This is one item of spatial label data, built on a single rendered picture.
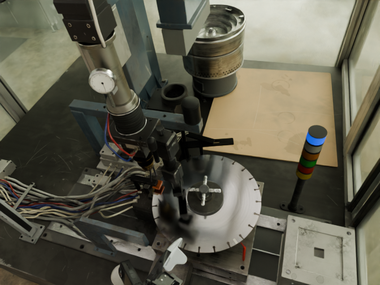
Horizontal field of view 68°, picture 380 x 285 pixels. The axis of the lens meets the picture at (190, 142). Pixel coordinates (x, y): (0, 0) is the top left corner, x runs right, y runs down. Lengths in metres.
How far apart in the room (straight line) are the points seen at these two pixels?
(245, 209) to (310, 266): 0.22
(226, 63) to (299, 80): 0.45
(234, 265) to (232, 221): 0.13
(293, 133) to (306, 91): 0.29
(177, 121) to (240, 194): 0.31
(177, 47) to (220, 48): 0.39
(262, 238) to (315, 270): 0.23
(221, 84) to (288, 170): 0.53
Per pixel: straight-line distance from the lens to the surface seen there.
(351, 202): 1.12
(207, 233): 0.83
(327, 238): 0.92
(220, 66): 1.31
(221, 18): 1.46
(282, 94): 1.49
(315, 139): 0.77
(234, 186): 0.90
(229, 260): 0.91
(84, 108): 1.13
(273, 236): 1.05
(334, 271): 0.90
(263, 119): 1.36
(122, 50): 0.70
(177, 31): 0.88
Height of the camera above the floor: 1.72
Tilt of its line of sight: 49 degrees down
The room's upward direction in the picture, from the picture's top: 10 degrees counter-clockwise
